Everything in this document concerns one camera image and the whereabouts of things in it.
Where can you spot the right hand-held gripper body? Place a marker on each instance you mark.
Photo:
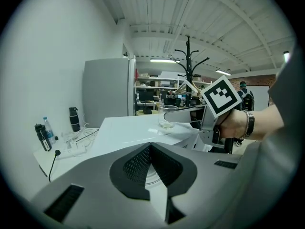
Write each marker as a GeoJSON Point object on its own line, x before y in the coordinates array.
{"type": "Point", "coordinates": [221, 96]}

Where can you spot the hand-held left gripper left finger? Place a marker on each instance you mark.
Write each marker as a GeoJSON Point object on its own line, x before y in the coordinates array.
{"type": "Point", "coordinates": [95, 180]}

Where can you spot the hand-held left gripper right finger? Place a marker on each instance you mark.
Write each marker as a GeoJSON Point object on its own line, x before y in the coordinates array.
{"type": "Point", "coordinates": [209, 187]}

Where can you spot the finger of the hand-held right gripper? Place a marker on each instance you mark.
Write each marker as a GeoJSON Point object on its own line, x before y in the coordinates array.
{"type": "Point", "coordinates": [181, 117]}
{"type": "Point", "coordinates": [193, 107]}

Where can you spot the clear glass cup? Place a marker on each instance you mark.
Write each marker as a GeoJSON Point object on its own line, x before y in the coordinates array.
{"type": "Point", "coordinates": [169, 125]}

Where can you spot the person's right forearm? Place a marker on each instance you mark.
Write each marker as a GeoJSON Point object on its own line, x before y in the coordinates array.
{"type": "Point", "coordinates": [267, 123]}

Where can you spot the person's right hand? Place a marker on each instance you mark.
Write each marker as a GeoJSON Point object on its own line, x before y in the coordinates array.
{"type": "Point", "coordinates": [234, 125]}

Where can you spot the wooden clothes hanger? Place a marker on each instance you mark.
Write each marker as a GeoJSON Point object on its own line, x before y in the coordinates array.
{"type": "Point", "coordinates": [188, 86]}

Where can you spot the ceiling light tube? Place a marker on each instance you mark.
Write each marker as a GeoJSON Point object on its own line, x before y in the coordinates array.
{"type": "Point", "coordinates": [286, 56]}
{"type": "Point", "coordinates": [223, 72]}
{"type": "Point", "coordinates": [164, 60]}

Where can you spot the white board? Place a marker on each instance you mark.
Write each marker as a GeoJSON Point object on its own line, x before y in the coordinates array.
{"type": "Point", "coordinates": [261, 99]}

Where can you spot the black coat rack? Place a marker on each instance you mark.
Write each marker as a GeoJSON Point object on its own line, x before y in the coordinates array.
{"type": "Point", "coordinates": [188, 68]}

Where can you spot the silver wristwatch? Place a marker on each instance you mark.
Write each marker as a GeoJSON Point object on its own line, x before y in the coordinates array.
{"type": "Point", "coordinates": [249, 125]}

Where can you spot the white storage shelf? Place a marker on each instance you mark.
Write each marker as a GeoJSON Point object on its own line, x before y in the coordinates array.
{"type": "Point", "coordinates": [155, 85]}

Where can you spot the tall black bottle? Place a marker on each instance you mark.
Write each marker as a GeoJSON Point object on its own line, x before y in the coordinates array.
{"type": "Point", "coordinates": [74, 120]}

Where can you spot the black flask with label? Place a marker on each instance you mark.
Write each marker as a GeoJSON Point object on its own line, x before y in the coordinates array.
{"type": "Point", "coordinates": [44, 139]}

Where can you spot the clear plastic water bottle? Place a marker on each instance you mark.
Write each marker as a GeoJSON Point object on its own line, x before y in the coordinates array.
{"type": "Point", "coordinates": [49, 130]}

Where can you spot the grey partition panel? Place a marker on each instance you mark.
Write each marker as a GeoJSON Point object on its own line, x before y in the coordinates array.
{"type": "Point", "coordinates": [107, 92]}

